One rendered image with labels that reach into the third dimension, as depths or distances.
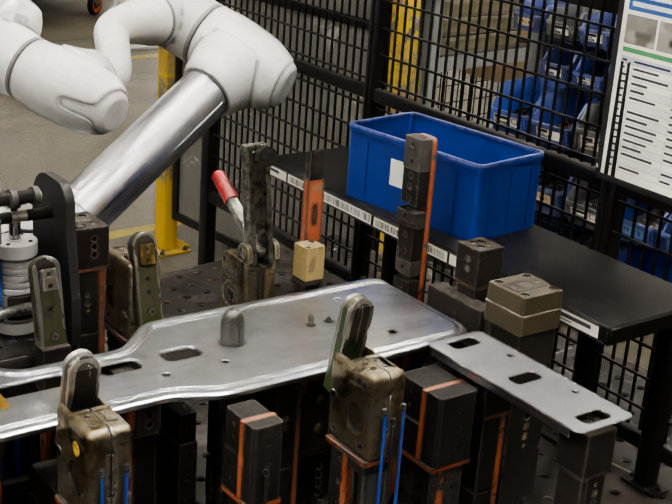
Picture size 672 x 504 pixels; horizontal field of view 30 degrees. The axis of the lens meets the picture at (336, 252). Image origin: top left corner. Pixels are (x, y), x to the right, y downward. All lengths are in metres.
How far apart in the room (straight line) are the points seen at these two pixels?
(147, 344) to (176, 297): 0.94
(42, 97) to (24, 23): 0.14
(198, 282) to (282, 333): 0.98
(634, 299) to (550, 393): 0.31
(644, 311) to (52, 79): 0.92
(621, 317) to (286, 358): 0.48
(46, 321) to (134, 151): 0.62
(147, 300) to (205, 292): 0.89
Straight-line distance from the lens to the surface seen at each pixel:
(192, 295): 2.60
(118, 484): 1.39
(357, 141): 2.16
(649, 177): 1.96
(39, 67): 1.92
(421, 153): 1.94
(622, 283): 1.93
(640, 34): 1.96
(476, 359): 1.67
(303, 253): 1.83
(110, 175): 2.19
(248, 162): 1.77
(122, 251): 1.77
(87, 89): 1.89
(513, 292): 1.75
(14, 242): 1.71
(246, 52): 2.35
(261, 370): 1.59
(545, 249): 2.03
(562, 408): 1.58
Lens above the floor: 1.69
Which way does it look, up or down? 20 degrees down
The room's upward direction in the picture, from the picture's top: 4 degrees clockwise
